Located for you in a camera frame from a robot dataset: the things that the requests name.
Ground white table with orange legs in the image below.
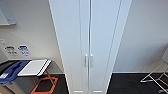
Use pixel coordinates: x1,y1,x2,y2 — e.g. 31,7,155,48
17,58,60,94

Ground white wall sign blue header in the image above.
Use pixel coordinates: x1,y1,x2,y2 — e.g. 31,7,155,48
17,44,32,57

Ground white door handle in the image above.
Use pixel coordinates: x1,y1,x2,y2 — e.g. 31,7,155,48
89,53,95,68
84,53,90,68

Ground grey wall shelf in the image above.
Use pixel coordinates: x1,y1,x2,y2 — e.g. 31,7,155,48
0,7,17,27

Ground white wardrobe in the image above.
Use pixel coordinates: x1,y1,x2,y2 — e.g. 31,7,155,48
48,0,133,94

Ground white metal drying rack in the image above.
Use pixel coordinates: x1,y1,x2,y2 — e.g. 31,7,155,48
139,62,168,93

